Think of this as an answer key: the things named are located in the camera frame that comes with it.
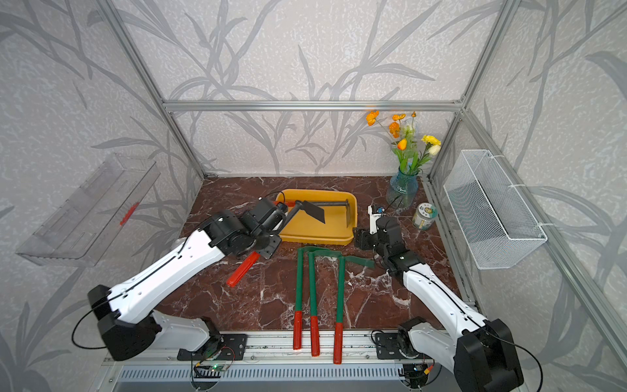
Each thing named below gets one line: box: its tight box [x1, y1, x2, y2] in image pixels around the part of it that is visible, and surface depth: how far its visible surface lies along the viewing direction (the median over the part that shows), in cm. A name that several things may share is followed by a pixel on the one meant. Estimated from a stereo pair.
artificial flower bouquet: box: [365, 110, 442, 176], surface depth 96 cm
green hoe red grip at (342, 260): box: [320, 247, 375, 365], surface depth 85 cm
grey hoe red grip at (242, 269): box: [226, 200, 326, 288], surface depth 80 cm
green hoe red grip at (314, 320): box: [308, 249, 344, 357], surface depth 84 cm
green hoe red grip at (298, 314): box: [293, 245, 325, 351], surface depth 83 cm
